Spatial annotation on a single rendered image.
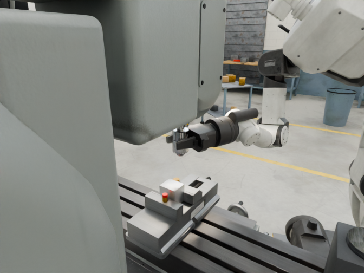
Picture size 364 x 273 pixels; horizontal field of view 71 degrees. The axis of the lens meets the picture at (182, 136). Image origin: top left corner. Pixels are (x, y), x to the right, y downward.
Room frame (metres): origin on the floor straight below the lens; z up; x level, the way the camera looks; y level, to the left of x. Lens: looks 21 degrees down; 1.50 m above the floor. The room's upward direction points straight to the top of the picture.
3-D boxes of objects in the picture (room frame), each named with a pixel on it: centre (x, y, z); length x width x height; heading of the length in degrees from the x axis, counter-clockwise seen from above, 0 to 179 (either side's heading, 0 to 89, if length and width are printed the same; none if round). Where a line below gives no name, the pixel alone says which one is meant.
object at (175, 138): (0.67, 0.00, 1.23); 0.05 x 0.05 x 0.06
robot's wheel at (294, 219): (1.14, -0.68, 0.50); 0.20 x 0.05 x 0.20; 76
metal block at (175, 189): (0.69, 0.03, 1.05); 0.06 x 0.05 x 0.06; 55
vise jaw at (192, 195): (0.74, 0.00, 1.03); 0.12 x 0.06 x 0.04; 55
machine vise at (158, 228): (0.71, 0.01, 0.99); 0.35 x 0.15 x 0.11; 145
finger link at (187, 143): (0.65, -0.01, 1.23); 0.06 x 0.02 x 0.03; 121
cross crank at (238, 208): (1.09, -0.27, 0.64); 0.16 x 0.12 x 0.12; 146
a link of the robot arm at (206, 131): (0.72, -0.07, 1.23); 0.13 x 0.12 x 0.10; 31
